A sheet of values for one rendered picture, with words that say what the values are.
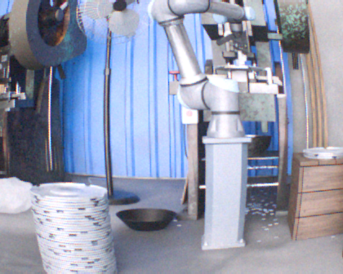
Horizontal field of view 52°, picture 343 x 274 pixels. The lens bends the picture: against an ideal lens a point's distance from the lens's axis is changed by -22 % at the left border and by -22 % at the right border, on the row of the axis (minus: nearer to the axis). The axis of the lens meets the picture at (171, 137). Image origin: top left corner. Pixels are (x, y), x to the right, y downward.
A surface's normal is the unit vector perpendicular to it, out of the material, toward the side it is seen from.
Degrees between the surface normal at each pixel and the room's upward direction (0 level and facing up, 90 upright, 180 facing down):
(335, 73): 90
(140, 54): 90
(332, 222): 90
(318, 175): 90
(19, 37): 119
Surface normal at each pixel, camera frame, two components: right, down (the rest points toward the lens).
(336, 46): -0.25, 0.06
